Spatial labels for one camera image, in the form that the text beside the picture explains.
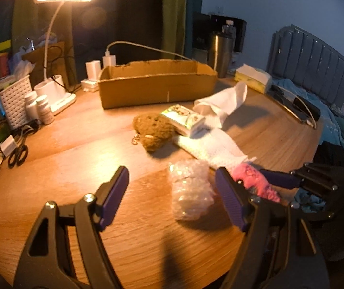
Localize grey padded headboard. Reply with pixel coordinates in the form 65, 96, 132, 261
267, 25, 344, 108

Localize cartoon tissue pack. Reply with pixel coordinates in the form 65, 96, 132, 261
161, 104, 205, 137

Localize black power bank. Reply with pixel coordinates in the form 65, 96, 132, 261
293, 96, 321, 121

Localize clear water bottle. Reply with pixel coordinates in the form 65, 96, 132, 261
223, 20, 236, 38

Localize black scissors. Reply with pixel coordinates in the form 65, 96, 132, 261
8, 119, 40, 168

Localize black monitor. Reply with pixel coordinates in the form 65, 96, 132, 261
192, 12, 247, 53

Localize stainless steel tumbler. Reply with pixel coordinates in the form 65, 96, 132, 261
208, 34, 233, 78

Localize white sock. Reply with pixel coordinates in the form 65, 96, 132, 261
193, 82, 248, 129

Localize white pill bottle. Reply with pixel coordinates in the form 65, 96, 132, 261
36, 95, 55, 125
24, 91, 39, 121

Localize blue patterned bedding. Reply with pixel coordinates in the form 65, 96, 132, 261
272, 77, 344, 157

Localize white perforated basket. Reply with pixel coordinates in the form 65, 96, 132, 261
0, 74, 32, 130

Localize red tin can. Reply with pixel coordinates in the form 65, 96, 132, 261
0, 52, 10, 79

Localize brown plush bear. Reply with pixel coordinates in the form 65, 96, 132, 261
132, 113, 175, 153

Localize bubble wrap piece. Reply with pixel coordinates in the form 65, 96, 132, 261
168, 159, 216, 221

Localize white towel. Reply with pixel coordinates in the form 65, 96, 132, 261
173, 129, 257, 171

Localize pink plush toy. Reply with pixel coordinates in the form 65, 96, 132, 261
231, 163, 280, 203

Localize white charger plug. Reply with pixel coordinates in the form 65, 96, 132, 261
103, 50, 117, 67

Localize small white adapter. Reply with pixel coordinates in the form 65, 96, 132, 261
85, 60, 101, 82

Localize brown paper bag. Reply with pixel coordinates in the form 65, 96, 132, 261
22, 41, 69, 87

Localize yellow tissue box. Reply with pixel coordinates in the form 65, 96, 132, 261
235, 64, 272, 94

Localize black smartphone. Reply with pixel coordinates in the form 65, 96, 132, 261
267, 91, 308, 124

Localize cardboard box tray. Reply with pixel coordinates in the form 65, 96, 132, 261
98, 59, 218, 110

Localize yellow green curtain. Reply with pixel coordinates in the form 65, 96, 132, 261
162, 0, 186, 55

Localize white desk lamp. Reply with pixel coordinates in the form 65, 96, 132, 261
33, 0, 101, 117

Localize white charging cable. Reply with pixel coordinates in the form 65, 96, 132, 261
103, 40, 318, 129

